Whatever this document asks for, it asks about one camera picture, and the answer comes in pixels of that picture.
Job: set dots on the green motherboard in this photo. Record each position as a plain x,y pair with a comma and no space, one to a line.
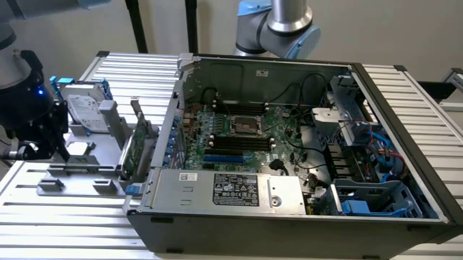
281,135

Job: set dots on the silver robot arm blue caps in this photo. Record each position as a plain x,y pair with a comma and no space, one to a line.
289,16

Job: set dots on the black power connector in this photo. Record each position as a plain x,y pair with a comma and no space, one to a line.
277,165

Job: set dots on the silver CPU chip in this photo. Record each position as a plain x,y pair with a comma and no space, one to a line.
76,149

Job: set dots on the blue plastic drive bay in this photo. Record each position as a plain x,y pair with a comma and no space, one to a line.
383,195

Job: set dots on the blue plastic latch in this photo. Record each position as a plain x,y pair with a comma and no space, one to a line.
132,189

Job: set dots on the silver hard disk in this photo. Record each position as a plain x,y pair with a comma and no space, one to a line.
84,108

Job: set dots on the black RAM slot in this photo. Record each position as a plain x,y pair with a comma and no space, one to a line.
240,103
240,141
240,148
240,138
240,109
240,145
240,106

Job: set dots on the black open PC case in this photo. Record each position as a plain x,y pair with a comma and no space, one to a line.
252,233

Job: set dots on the blue disk caddy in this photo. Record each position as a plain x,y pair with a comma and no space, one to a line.
64,80

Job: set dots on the CPU socket metal frame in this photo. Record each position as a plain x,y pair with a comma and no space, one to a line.
242,125

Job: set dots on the grey parts rack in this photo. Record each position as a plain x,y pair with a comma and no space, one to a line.
82,178

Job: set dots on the black expansion slot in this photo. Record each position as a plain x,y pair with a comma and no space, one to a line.
222,152

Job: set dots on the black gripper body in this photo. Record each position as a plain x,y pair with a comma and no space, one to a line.
28,113

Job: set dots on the aluminium frame rail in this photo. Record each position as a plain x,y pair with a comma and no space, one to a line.
452,89

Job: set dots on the silver power supply unit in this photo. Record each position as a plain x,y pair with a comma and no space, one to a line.
201,192

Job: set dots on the grey metal disk cage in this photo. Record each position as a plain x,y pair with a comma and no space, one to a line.
348,108

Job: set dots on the black upright post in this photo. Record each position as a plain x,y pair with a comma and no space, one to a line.
137,27
192,27

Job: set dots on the blue expansion slot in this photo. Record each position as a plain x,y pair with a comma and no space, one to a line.
222,159

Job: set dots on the green graphics card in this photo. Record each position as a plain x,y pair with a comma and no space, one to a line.
134,146

